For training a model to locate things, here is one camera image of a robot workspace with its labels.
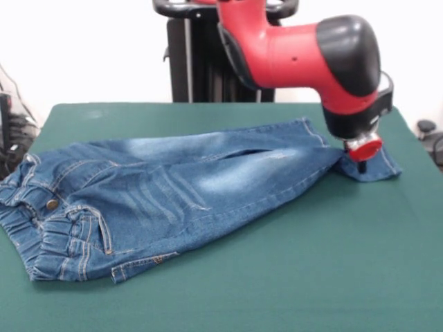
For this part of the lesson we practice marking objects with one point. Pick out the black electronics box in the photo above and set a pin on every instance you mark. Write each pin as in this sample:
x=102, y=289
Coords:
x=5, y=117

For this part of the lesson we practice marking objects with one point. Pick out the black office chair base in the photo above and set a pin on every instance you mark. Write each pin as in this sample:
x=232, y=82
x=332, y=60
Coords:
x=431, y=136

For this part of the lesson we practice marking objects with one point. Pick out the dark green table cloth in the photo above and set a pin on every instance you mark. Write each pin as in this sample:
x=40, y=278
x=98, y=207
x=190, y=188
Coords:
x=311, y=259

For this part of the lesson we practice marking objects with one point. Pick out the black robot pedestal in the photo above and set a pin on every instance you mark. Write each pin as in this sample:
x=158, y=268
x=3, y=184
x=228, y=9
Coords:
x=197, y=62

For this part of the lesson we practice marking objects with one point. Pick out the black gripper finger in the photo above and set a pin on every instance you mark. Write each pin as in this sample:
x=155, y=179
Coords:
x=362, y=166

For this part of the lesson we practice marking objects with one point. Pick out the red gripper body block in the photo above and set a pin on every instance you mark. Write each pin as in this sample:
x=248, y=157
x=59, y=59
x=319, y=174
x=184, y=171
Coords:
x=367, y=148

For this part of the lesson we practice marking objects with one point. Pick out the blue denim jeans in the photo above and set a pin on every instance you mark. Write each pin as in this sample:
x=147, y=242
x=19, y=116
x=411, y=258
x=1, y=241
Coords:
x=173, y=193

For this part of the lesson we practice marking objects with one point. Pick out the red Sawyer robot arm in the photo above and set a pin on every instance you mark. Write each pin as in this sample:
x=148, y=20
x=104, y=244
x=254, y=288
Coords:
x=311, y=58

